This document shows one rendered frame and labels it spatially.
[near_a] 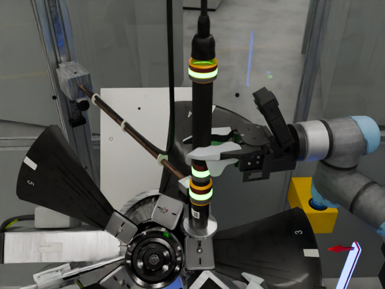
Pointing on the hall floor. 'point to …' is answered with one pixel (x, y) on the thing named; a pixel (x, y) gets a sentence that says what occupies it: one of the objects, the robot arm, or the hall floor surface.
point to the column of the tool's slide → (87, 156)
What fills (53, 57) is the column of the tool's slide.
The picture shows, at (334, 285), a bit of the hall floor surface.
